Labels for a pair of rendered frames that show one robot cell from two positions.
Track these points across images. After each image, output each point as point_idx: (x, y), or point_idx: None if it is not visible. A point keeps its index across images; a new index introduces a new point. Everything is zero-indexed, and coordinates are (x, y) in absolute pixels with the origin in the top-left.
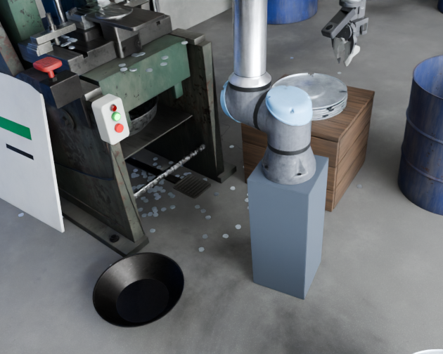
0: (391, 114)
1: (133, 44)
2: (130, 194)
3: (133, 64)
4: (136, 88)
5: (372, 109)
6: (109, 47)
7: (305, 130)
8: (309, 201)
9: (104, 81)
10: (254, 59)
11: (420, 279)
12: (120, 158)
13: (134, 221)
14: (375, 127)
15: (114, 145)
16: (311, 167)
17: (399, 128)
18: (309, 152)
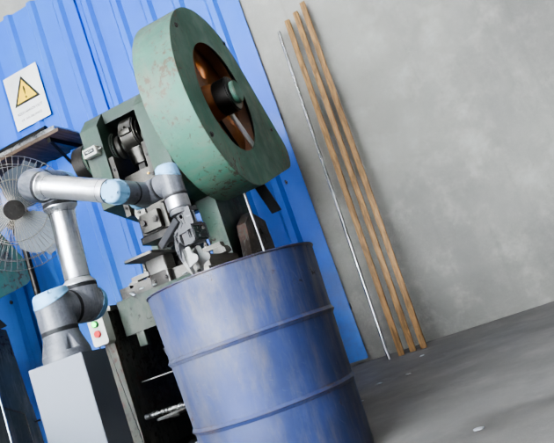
0: (485, 382)
1: (162, 278)
2: (129, 404)
3: (144, 292)
4: (148, 311)
5: (484, 376)
6: (149, 280)
7: (40, 316)
8: (34, 381)
9: (120, 303)
10: (61, 267)
11: None
12: (118, 366)
13: (136, 434)
14: (430, 397)
15: (112, 352)
16: (50, 352)
17: (444, 400)
18: (52, 339)
